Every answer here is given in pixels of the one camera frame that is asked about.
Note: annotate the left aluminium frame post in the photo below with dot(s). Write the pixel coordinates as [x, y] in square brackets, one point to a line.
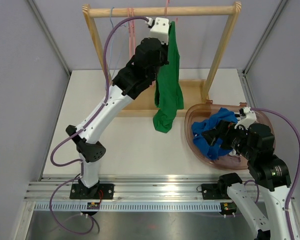
[38, 15]

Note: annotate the black white striped tank top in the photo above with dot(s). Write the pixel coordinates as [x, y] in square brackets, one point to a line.
[233, 153]

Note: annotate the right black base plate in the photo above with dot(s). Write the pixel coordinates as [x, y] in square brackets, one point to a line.
[211, 191]

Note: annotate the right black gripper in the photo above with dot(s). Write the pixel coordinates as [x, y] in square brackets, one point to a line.
[211, 135]

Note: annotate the pink hanger of blue top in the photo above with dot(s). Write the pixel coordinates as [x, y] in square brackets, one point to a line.
[133, 31]

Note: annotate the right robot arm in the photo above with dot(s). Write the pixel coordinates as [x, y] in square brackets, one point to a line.
[270, 173]

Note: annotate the pink hanger of striped top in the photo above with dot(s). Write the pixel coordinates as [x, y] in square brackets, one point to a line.
[131, 51]

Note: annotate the right aluminium frame post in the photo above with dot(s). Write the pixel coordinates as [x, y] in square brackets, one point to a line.
[265, 35]

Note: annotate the wooden clothes rack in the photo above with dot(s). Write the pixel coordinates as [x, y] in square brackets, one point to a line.
[195, 90]

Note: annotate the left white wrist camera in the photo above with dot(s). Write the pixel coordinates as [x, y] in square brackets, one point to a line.
[159, 29]

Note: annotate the aluminium mounting rail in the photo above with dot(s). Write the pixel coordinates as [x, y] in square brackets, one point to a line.
[132, 188]

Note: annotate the green tank top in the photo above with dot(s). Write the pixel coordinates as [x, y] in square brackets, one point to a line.
[168, 97]

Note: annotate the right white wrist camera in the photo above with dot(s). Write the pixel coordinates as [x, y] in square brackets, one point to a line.
[247, 118]

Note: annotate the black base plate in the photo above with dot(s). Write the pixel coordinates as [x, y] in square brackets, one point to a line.
[211, 191]
[104, 191]

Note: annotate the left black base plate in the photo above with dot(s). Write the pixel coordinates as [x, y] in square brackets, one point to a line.
[104, 191]

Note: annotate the white slotted cable duct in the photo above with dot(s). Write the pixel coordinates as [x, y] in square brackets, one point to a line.
[107, 206]

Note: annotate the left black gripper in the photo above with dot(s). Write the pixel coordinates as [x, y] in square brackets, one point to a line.
[164, 48]

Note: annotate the translucent pink plastic basin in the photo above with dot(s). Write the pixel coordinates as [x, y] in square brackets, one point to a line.
[198, 113]

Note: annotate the blue tank top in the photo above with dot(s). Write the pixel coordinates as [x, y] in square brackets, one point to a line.
[197, 128]

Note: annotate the pink hanger of green top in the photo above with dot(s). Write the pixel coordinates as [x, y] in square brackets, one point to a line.
[166, 10]

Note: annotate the aluminium frame post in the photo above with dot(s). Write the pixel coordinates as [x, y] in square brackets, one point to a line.
[38, 15]
[265, 35]

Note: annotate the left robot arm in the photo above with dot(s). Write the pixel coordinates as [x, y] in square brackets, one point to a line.
[137, 76]

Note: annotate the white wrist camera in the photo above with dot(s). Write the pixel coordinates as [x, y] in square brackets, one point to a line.
[247, 118]
[159, 29]

